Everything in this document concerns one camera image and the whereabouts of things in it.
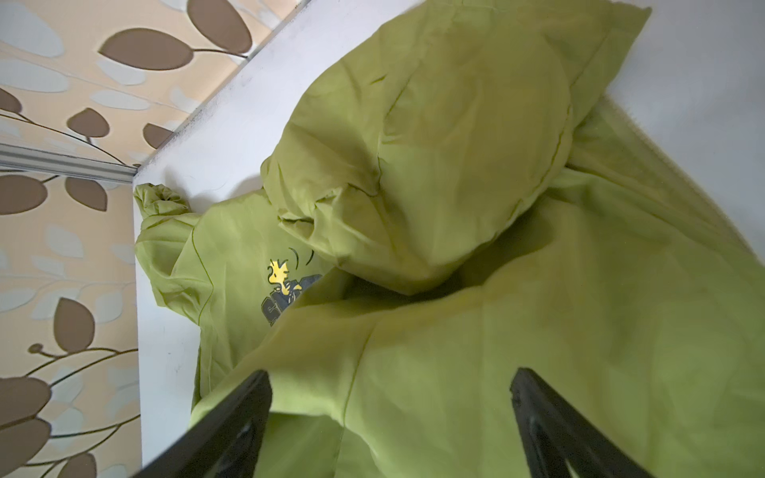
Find green zip-up hooded jacket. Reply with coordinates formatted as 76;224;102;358
135;1;764;477

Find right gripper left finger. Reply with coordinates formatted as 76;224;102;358
137;370;273;478

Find aluminium frame back crossbar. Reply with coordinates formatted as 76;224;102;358
1;145;137;183

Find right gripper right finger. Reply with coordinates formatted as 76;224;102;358
510;368;651;478

